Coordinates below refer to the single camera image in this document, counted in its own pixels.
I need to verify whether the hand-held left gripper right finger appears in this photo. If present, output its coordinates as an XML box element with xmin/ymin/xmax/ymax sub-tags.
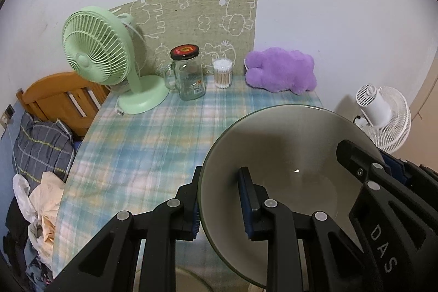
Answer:
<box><xmin>238</xmin><ymin>166</ymin><xmax>372</xmax><ymax>292</ymax></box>

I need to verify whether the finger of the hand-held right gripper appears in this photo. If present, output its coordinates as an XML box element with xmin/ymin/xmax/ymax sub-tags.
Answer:
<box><xmin>380</xmin><ymin>152</ymin><xmax>438</xmax><ymax>197</ymax></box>
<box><xmin>336</xmin><ymin>140</ymin><xmax>393</xmax><ymax>184</ymax></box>

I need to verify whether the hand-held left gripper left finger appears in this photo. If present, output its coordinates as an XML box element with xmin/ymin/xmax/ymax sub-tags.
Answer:
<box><xmin>51</xmin><ymin>165</ymin><xmax>202</xmax><ymax>292</ymax></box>

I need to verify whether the grey glass bowl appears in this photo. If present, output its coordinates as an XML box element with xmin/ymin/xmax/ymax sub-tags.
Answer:
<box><xmin>199</xmin><ymin>105</ymin><xmax>385</xmax><ymax>289</ymax></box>

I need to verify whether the white floor fan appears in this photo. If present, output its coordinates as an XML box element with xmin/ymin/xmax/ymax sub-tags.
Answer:
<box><xmin>352</xmin><ymin>84</ymin><xmax>411</xmax><ymax>154</ymax></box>

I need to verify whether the beige door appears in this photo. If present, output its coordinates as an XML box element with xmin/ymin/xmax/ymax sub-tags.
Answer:
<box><xmin>409</xmin><ymin>73</ymin><xmax>438</xmax><ymax>118</ymax></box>

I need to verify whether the plaid tablecloth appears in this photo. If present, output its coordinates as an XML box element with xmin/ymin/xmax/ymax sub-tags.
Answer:
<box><xmin>51</xmin><ymin>73</ymin><xmax>324</xmax><ymax>292</ymax></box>

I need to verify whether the purple plush toy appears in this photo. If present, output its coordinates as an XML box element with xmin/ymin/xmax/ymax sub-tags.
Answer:
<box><xmin>244</xmin><ymin>47</ymin><xmax>317</xmax><ymax>96</ymax></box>

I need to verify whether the cotton swab container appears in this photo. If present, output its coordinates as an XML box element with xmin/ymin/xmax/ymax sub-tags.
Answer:
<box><xmin>213</xmin><ymin>57</ymin><xmax>234</xmax><ymax>89</ymax></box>

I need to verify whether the glass mug jar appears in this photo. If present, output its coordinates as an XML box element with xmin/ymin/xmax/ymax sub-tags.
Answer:
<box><xmin>163</xmin><ymin>44</ymin><xmax>206</xmax><ymax>101</ymax></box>

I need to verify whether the cream cloth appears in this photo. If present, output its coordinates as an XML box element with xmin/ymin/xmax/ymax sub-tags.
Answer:
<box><xmin>29</xmin><ymin>172</ymin><xmax>67</xmax><ymax>262</ymax></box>

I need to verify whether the blue plaid pillow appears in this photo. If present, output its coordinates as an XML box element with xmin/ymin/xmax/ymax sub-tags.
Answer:
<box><xmin>14</xmin><ymin>112</ymin><xmax>76</xmax><ymax>183</ymax></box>

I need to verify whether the white plastic bag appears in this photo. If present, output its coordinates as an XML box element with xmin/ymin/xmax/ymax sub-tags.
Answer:
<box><xmin>13</xmin><ymin>174</ymin><xmax>38</xmax><ymax>224</ymax></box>

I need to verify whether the dark clothes pile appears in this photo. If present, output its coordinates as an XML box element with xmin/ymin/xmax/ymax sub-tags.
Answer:
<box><xmin>2</xmin><ymin>200</ymin><xmax>52</xmax><ymax>286</ymax></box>

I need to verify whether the wooden headboard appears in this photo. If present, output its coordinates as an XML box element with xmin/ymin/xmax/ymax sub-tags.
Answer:
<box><xmin>15</xmin><ymin>71</ymin><xmax>112</xmax><ymax>138</ymax></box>

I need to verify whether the green desk fan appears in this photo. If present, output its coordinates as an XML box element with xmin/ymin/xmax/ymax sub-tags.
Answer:
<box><xmin>62</xmin><ymin>5</ymin><xmax>171</xmax><ymax>115</ymax></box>

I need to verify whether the green cartoon wall mat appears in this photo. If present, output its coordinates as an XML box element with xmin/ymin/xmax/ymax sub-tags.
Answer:
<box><xmin>109</xmin><ymin>0</ymin><xmax>260</xmax><ymax>77</ymax></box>

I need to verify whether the wall socket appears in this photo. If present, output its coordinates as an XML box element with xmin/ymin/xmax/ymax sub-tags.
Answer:
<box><xmin>2</xmin><ymin>104</ymin><xmax>16</xmax><ymax>128</ymax></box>

